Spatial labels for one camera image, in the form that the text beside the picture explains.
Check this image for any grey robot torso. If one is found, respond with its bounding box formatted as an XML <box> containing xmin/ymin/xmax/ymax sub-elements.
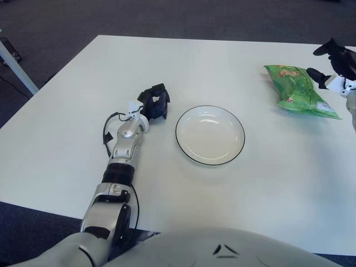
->
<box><xmin>105</xmin><ymin>226</ymin><xmax>345</xmax><ymax>267</ymax></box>

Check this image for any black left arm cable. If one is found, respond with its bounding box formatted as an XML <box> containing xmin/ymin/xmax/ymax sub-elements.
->
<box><xmin>102</xmin><ymin>111</ymin><xmax>140</xmax><ymax>231</ymax></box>

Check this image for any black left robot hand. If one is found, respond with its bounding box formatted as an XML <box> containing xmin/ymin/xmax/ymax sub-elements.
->
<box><xmin>137</xmin><ymin>82</ymin><xmax>171</xmax><ymax>121</ymax></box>

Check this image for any green snack bag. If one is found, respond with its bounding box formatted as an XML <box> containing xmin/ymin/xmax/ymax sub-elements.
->
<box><xmin>263</xmin><ymin>63</ymin><xmax>343</xmax><ymax>120</ymax></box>

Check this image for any white table leg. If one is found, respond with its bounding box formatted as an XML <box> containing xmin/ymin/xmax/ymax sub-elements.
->
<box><xmin>0</xmin><ymin>41</ymin><xmax>39</xmax><ymax>97</ymax></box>

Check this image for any black floor object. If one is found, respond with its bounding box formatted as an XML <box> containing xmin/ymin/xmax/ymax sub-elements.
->
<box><xmin>0</xmin><ymin>27</ymin><xmax>22</xmax><ymax>66</ymax></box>

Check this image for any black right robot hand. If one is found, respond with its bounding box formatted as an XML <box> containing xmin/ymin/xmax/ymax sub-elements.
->
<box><xmin>307</xmin><ymin>38</ymin><xmax>356</xmax><ymax>90</ymax></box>

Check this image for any white plate with black rim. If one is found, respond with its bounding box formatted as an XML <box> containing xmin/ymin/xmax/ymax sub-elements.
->
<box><xmin>175</xmin><ymin>105</ymin><xmax>246</xmax><ymax>167</ymax></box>

